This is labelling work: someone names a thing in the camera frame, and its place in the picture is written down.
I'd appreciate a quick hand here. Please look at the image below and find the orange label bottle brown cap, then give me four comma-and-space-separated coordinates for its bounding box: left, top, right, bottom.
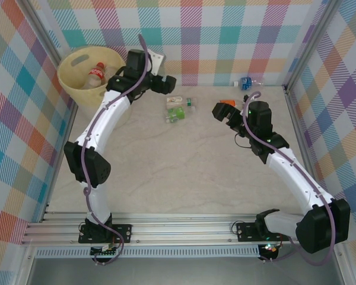
218, 99, 249, 109

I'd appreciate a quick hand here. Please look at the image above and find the clear bottle bird label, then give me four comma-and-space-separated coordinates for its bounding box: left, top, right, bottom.
166, 96, 197, 108

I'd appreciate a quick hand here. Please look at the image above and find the clear bottle green label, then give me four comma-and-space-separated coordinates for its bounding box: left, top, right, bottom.
164, 107, 196, 124

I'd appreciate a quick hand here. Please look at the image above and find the red cola bottle red cap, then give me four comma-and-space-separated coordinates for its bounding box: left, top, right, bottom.
82, 61, 108, 90

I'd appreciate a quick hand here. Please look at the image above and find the yellow plastic bin liner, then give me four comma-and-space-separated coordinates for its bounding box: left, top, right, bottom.
57, 45, 127, 107

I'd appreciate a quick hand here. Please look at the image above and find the blue label bottle white cap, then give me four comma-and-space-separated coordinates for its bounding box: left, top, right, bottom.
233, 76, 267, 91

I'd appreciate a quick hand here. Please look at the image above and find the right circuit board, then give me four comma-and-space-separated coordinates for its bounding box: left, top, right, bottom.
259, 243, 281, 259

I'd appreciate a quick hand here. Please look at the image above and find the circuit board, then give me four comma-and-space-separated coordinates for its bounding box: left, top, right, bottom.
90, 245, 119, 257
259, 243, 281, 259

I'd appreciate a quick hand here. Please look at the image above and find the grey metal sheet panel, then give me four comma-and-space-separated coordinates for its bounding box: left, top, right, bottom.
26, 256, 345, 285

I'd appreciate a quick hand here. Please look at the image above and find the left circuit board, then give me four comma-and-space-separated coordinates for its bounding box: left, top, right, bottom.
90, 245, 119, 257

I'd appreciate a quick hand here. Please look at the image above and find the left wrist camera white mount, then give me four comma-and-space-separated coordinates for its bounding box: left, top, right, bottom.
148, 49, 164, 75

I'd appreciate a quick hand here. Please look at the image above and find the right gripper thin black cable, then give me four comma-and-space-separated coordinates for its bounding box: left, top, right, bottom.
234, 133, 253, 149

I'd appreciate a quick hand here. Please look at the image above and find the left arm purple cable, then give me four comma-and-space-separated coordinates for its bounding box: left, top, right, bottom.
80, 34, 154, 267

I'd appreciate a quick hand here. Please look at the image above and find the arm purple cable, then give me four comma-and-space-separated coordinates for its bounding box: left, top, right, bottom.
80, 34, 154, 267
242, 92, 336, 266

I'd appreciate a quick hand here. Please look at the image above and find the right aluminium side rail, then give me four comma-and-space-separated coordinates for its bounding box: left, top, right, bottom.
284, 85, 330, 219

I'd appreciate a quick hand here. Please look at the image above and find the right aluminium frame post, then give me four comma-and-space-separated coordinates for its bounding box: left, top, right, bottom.
284, 0, 342, 93

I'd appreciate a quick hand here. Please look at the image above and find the aluminium frame post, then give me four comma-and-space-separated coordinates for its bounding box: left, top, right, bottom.
17, 0, 65, 60
284, 0, 342, 93

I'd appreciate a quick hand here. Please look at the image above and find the left aluminium frame post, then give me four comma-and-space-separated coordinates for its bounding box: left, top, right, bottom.
17, 0, 65, 60

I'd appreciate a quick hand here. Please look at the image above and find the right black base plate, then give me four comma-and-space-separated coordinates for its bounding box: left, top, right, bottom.
236, 221, 291, 242

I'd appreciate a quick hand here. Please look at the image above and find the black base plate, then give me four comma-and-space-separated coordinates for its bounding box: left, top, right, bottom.
78, 224, 133, 244
236, 221, 291, 242

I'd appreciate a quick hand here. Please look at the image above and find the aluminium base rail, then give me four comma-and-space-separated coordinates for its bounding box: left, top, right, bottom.
20, 212, 348, 246

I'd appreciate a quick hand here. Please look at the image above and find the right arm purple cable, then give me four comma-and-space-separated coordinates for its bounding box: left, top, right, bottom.
242, 92, 336, 266

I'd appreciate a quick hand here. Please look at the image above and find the white slotted cable duct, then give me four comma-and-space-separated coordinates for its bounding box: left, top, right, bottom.
35, 248, 260, 258

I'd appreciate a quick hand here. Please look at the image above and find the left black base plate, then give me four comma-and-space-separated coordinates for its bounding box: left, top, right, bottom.
78, 224, 133, 244

